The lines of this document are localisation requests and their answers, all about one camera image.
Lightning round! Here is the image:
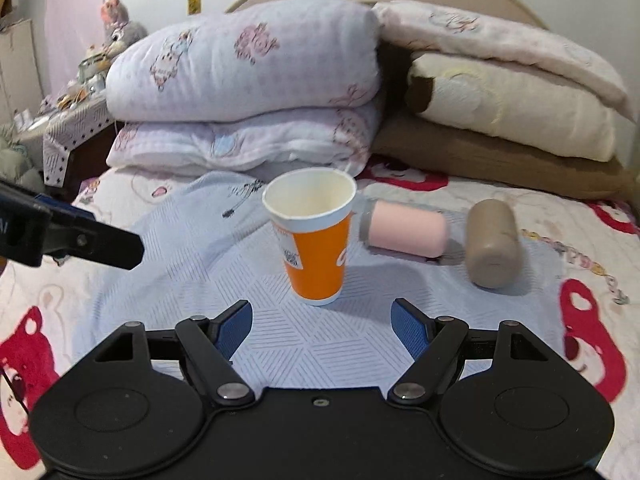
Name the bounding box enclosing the lilac printed folded quilt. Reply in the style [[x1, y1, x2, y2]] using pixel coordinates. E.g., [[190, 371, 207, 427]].
[[105, 0, 382, 124]]

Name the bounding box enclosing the orange paper cup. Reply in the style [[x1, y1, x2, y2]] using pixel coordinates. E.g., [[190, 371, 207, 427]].
[[262, 168, 358, 307]]

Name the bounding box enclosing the pink cup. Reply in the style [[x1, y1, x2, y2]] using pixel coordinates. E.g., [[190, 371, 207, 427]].
[[357, 198, 449, 262]]

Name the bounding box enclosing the light blue textured mat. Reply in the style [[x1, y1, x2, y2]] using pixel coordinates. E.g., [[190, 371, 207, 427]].
[[74, 170, 569, 397]]

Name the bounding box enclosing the grey padded cloth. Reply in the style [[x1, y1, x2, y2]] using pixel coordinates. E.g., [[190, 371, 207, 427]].
[[0, 124, 45, 196]]

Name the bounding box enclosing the brown pillow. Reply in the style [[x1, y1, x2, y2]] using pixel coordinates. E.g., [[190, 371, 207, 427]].
[[369, 109, 639, 202]]

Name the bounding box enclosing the bedside table with starred cloth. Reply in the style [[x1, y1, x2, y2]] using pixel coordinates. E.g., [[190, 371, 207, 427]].
[[42, 89, 119, 190]]

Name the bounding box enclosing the pile of assorted clutter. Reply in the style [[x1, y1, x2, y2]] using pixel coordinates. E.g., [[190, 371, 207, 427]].
[[56, 44, 110, 112]]

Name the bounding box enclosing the lilac printed pillow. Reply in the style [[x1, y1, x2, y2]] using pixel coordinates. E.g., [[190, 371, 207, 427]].
[[105, 97, 385, 179]]

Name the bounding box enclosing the taupe cup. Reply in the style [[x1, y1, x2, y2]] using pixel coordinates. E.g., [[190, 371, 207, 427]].
[[464, 198, 525, 289]]

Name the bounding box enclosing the cream pillow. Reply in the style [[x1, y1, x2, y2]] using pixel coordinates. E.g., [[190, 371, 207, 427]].
[[405, 52, 617, 164]]

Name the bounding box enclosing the pink folded quilt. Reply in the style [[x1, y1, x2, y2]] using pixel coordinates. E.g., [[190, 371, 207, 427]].
[[372, 0, 635, 122]]

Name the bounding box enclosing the beige cabinet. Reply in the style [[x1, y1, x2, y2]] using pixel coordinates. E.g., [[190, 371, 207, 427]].
[[0, 17, 44, 127]]

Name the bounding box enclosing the grey plush toy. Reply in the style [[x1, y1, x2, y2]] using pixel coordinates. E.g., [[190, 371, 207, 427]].
[[99, 0, 149, 57]]

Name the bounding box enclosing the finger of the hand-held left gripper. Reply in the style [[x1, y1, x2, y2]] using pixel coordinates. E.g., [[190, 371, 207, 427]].
[[36, 194, 146, 271]]

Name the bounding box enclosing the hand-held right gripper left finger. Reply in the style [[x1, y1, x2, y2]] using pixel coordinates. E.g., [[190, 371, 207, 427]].
[[93, 299, 257, 407]]

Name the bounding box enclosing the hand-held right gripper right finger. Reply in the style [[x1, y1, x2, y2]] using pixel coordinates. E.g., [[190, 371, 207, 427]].
[[387, 297, 551, 406]]

